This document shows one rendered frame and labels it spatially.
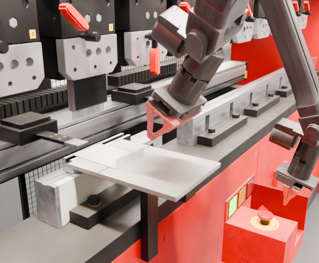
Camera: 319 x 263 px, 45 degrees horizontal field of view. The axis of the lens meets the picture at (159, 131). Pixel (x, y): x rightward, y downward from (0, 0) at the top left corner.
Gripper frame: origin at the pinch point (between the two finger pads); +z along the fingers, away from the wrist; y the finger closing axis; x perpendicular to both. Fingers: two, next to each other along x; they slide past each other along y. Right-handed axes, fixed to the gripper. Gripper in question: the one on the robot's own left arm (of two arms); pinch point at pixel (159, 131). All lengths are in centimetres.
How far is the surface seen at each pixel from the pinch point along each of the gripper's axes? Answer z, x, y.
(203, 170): 3.1, 10.5, -4.5
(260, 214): 16.7, 25.4, -26.7
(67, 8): -13.0, -21.8, 10.3
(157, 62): -2.3, -14.9, -16.4
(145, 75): 36, -44, -75
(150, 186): 5.6, 6.4, 6.8
